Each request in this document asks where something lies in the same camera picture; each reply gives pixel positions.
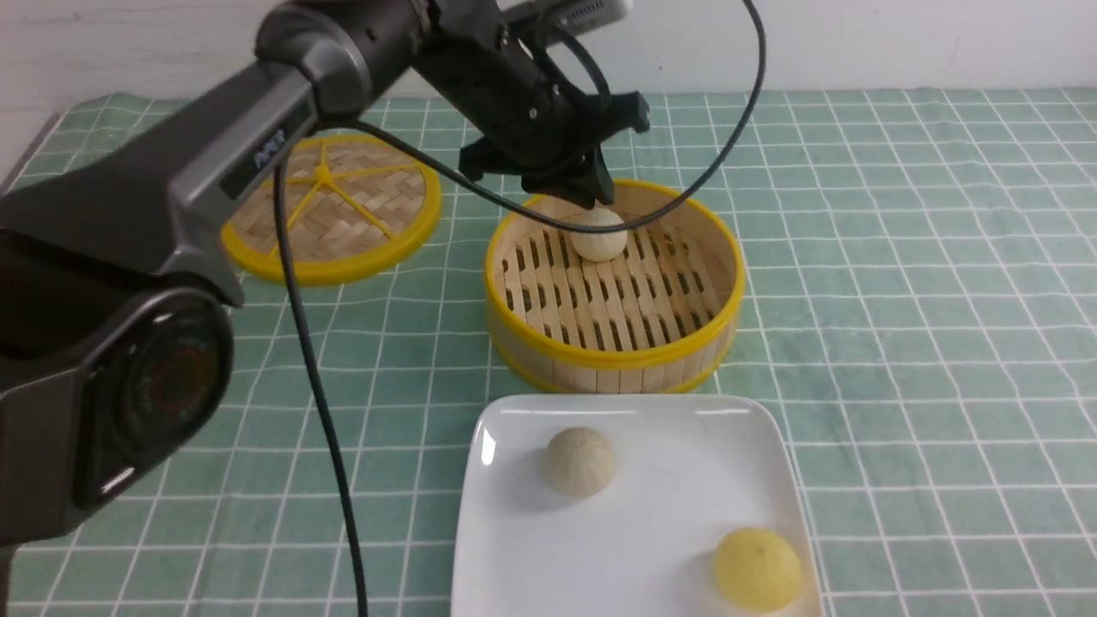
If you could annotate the white square plate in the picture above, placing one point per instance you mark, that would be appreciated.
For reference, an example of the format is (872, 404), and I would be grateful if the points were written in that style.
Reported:
(690, 468)

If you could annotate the white steamed bun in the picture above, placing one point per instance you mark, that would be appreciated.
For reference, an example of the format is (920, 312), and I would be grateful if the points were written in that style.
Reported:
(600, 247)
(578, 462)

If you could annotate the yellow bamboo steamer basket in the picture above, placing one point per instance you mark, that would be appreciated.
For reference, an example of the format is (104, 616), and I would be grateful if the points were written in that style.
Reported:
(658, 318)

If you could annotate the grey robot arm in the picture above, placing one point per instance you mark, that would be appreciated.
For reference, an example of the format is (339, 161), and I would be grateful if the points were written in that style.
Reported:
(116, 345)

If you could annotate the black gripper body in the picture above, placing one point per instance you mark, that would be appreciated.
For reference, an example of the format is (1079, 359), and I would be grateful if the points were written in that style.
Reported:
(535, 95)

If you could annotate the green checkered tablecloth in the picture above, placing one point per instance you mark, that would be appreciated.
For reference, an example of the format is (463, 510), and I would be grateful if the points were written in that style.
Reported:
(919, 318)

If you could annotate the yellow bamboo steamer lid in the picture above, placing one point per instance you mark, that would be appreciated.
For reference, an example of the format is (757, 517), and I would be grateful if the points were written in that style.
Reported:
(354, 206)

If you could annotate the yellow steamed bun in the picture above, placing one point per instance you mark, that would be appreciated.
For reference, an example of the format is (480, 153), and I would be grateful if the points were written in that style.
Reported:
(757, 570)

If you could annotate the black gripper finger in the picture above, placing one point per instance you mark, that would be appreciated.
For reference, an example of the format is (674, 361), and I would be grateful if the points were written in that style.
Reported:
(567, 190)

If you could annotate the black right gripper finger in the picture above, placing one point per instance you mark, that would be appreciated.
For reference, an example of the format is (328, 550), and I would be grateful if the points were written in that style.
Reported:
(598, 184)

